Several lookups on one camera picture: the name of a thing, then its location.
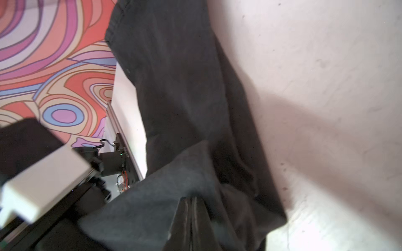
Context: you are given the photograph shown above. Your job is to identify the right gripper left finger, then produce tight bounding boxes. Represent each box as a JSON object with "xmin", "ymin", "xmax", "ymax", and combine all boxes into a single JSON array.
[{"xmin": 162, "ymin": 197, "xmax": 192, "ymax": 251}]

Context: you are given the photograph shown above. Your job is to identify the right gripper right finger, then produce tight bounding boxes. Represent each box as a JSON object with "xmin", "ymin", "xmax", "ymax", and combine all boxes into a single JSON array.
[{"xmin": 191, "ymin": 197, "xmax": 222, "ymax": 251}]

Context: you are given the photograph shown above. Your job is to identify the black long pants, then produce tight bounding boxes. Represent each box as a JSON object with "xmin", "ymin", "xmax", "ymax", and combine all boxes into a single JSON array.
[{"xmin": 79, "ymin": 1, "xmax": 287, "ymax": 251}]

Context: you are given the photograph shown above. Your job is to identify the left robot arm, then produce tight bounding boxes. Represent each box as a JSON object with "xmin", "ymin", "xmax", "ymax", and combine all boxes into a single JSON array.
[{"xmin": 1, "ymin": 118, "xmax": 111, "ymax": 251}]

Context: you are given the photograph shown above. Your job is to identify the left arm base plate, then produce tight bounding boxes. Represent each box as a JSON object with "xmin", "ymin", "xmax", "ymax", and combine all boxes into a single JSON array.
[{"xmin": 96, "ymin": 139, "xmax": 134, "ymax": 193}]

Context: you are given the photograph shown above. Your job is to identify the aluminium front rail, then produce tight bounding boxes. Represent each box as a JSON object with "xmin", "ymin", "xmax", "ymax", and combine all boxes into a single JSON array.
[{"xmin": 104, "ymin": 101, "xmax": 143, "ymax": 186}]

